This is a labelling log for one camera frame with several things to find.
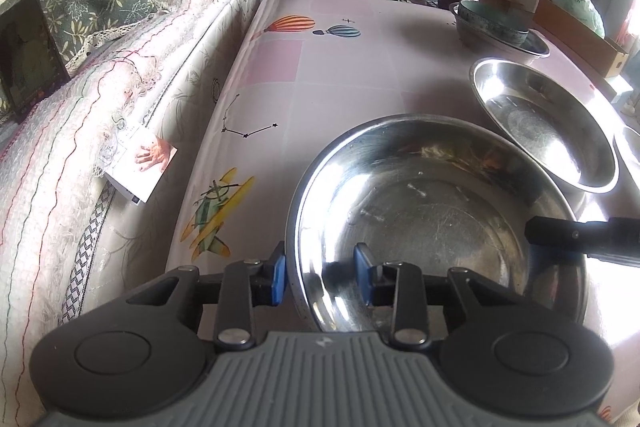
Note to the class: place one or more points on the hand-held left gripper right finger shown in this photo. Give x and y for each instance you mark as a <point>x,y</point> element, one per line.
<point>362,274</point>

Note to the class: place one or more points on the dark tablet screen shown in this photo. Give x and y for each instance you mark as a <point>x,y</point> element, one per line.
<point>27,52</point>

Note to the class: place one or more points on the small steel bowl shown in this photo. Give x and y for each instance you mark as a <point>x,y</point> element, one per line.
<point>464,38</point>

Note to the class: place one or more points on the long cardboard box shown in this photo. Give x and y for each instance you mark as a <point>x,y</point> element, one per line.
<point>575,34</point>

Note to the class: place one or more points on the pale green plastic bag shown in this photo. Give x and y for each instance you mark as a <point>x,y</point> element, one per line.
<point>580,7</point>

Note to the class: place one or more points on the photo card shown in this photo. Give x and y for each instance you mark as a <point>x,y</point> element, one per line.
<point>145,162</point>

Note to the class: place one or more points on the pink printed tablecloth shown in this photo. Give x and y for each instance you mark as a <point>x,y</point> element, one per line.
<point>350,72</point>

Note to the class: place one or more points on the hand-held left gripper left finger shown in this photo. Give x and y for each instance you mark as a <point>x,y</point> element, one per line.
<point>278,282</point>

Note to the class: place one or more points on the large steel basin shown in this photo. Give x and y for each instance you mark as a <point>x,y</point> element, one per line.
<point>540,127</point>

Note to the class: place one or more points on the quilted bed mattress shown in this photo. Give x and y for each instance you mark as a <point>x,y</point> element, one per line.
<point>200,7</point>

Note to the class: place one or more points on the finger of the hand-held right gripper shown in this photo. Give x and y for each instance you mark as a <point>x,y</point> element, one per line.
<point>575,234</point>

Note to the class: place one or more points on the green ceramic bowl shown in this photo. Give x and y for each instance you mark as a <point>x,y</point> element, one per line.
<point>495,27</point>

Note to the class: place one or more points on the wide steel bowl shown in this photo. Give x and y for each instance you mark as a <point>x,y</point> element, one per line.
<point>425,217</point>

